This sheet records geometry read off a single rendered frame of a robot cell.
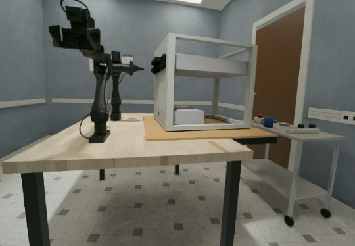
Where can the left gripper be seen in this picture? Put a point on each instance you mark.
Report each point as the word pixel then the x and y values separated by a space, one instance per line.
pixel 128 68

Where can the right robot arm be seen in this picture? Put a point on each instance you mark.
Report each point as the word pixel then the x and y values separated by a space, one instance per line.
pixel 99 113

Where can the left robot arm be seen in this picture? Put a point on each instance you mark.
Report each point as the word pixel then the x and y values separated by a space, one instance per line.
pixel 116 101

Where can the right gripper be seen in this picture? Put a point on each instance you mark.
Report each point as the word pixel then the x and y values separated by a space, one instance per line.
pixel 88 39

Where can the white server rack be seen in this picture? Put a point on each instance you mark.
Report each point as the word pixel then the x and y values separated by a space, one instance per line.
pixel 166 114

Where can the tan cardboard sheet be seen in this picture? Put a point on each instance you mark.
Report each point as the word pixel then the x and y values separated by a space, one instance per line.
pixel 155 132

